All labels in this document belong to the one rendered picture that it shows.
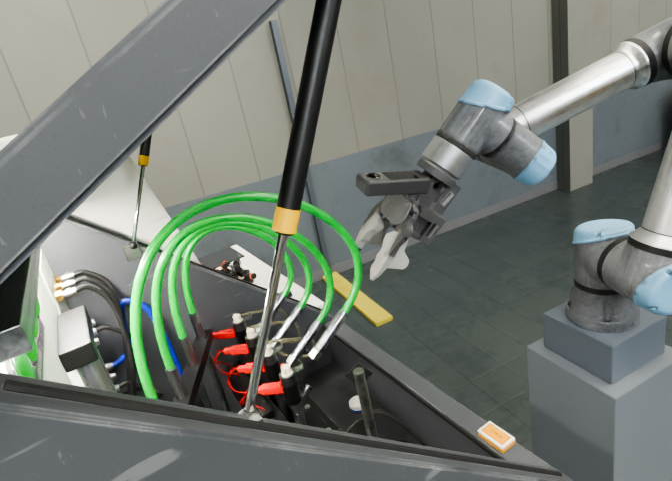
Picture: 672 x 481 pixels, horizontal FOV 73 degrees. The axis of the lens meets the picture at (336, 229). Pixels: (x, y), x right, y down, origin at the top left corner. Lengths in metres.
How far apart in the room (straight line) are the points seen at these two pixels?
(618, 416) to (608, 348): 0.15
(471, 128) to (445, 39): 3.20
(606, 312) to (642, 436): 0.31
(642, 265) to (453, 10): 3.22
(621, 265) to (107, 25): 2.84
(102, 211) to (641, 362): 1.20
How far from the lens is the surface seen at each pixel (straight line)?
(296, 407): 0.83
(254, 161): 3.23
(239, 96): 3.19
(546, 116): 0.95
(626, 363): 1.21
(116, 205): 0.99
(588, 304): 1.17
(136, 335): 0.68
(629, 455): 1.33
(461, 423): 0.87
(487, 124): 0.75
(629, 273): 1.02
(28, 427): 0.32
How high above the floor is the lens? 1.56
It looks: 20 degrees down
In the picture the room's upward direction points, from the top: 12 degrees counter-clockwise
